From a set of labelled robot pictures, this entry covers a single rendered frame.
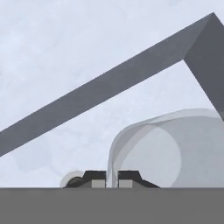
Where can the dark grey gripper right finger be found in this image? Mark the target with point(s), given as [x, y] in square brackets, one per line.
[128, 176]

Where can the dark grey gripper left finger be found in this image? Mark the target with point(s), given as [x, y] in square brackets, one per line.
[94, 176]

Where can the clear glass cup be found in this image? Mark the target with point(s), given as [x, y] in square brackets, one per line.
[192, 151]

